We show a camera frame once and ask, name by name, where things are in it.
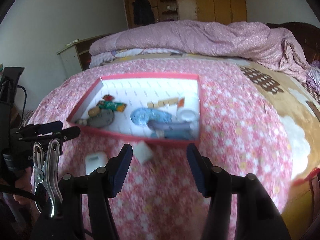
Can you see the red shallow cardboard box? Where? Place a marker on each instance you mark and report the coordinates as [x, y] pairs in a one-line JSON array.
[[157, 108]]

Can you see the grey plastic piece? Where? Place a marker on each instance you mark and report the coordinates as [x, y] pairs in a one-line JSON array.
[[103, 119]]

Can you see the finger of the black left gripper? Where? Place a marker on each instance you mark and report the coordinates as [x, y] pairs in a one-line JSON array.
[[34, 130], [63, 136]]

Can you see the person's hand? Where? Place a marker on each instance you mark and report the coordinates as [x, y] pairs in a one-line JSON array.
[[24, 184]]

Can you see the white bedside cabinet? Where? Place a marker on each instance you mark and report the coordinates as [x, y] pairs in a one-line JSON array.
[[75, 57]]

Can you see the silver metal clip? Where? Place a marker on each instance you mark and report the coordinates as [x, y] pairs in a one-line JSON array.
[[46, 187]]

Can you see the blue correction tape dispenser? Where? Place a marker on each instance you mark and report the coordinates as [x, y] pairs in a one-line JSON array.
[[141, 116]]

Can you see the white wall plug adapter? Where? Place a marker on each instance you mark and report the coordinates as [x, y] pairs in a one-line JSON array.
[[142, 152]]

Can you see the pink floral bed sheet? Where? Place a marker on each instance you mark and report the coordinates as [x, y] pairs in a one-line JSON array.
[[241, 133]]

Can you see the wooden wardrobe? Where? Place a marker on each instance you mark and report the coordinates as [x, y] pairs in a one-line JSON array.
[[144, 12]]

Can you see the pink folded quilt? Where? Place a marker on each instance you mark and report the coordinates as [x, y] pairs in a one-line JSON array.
[[274, 48]]

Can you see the cartoon print pillow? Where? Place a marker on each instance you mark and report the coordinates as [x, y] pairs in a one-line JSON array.
[[110, 56]]

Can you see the white plastic jar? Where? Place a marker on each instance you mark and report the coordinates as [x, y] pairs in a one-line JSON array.
[[188, 115]]

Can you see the blue curved handle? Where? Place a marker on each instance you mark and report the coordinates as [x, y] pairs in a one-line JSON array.
[[172, 135]]

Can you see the beige wooden block strip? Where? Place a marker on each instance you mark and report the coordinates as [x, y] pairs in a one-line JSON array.
[[171, 101]]

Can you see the purple grey curved handle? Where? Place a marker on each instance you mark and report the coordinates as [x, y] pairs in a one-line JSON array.
[[172, 126]]

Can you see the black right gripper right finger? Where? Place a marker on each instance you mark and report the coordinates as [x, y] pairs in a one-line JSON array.
[[215, 183]]

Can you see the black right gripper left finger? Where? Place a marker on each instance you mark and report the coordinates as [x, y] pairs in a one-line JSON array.
[[105, 183]]

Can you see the dark wooden headboard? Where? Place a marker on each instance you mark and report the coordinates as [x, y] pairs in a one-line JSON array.
[[307, 35]]

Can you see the white earbuds case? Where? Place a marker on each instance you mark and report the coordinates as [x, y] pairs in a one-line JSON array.
[[94, 161]]

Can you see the colourful cartoon figure toy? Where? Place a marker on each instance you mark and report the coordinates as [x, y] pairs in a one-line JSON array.
[[107, 103]]

